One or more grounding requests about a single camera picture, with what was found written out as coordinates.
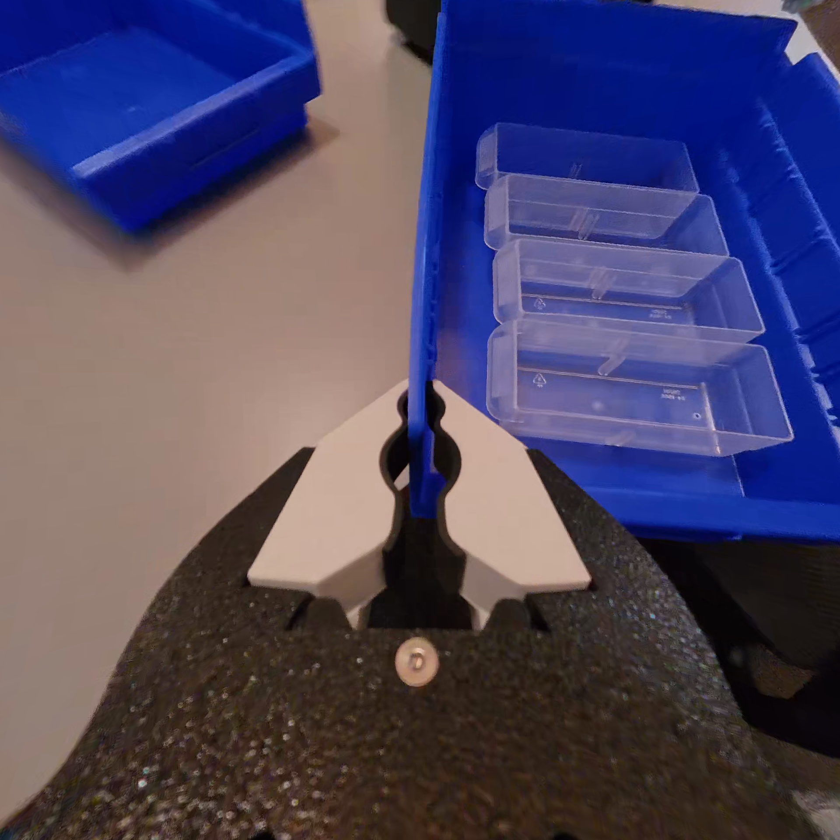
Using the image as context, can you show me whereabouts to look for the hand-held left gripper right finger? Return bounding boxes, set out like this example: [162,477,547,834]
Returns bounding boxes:
[425,379,593,630]

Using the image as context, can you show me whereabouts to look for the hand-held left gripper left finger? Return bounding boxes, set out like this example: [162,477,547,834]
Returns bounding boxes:
[247,378,411,630]

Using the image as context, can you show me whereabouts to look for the clear plastic drawer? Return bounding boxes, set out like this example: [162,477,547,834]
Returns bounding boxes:
[492,238,766,347]
[475,122,699,195]
[484,174,731,258]
[486,322,795,458]

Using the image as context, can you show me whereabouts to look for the blue plastic storage bin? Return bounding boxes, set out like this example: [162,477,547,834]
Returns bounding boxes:
[0,0,322,234]
[407,0,840,543]

